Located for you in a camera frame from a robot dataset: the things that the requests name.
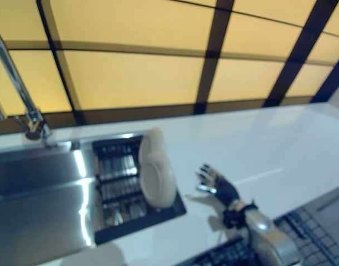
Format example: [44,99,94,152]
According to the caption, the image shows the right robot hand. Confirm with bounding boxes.
[185,163,242,214]

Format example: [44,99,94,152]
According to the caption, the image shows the large beige plate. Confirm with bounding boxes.
[140,151,177,208]

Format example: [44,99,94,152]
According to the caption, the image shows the black sink drying rack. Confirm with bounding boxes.
[91,134,187,246]

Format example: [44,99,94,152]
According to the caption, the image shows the stainless steel sink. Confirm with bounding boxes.
[0,132,187,252]

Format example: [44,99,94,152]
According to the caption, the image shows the chrome kitchen faucet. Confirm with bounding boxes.
[0,23,53,146]

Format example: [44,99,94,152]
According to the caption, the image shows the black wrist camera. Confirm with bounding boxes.
[222,204,259,231]

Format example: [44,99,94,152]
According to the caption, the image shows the black wire dishwasher rack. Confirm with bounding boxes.
[186,206,339,266]

